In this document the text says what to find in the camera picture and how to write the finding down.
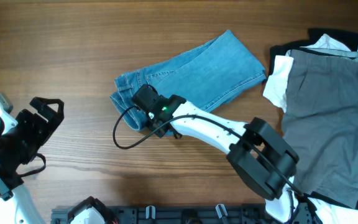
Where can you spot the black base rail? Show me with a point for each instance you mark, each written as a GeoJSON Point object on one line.
{"type": "Point", "coordinates": [246, 214]}

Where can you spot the light blue denim jeans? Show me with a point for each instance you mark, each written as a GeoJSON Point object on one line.
{"type": "Point", "coordinates": [209, 75]}

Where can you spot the white cloth garment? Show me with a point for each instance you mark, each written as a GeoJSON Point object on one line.
{"type": "Point", "coordinates": [282, 62]}

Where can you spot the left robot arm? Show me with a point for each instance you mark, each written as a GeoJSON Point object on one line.
{"type": "Point", "coordinates": [16, 205]}

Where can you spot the grey cloth garment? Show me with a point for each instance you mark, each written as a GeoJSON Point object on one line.
{"type": "Point", "coordinates": [321, 125]}

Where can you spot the black cloth garment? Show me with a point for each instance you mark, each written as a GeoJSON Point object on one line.
{"type": "Point", "coordinates": [315, 83]}

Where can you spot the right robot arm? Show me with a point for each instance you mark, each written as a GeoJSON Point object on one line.
{"type": "Point", "coordinates": [260, 156]}

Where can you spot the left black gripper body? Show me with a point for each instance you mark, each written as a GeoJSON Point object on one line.
{"type": "Point", "coordinates": [25, 142]}

